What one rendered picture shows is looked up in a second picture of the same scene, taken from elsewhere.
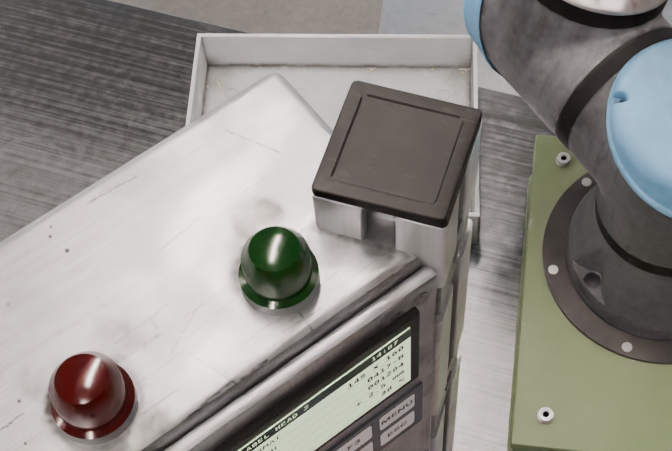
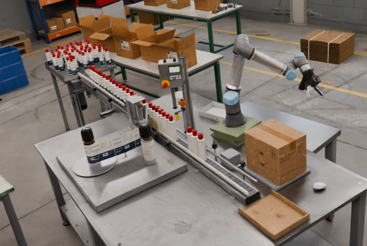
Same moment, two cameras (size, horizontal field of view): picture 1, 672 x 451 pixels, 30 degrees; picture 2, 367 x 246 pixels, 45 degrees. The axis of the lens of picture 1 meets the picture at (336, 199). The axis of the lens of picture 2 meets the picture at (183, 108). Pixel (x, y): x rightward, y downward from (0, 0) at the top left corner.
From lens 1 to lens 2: 284 cm
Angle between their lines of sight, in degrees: 42
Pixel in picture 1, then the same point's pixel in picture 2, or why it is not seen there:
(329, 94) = (222, 111)
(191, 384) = (168, 63)
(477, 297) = not seen: hidden behind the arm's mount
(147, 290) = (170, 60)
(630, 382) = (223, 127)
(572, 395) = (217, 126)
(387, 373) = (178, 69)
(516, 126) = not seen: hidden behind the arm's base
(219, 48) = (214, 103)
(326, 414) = (174, 69)
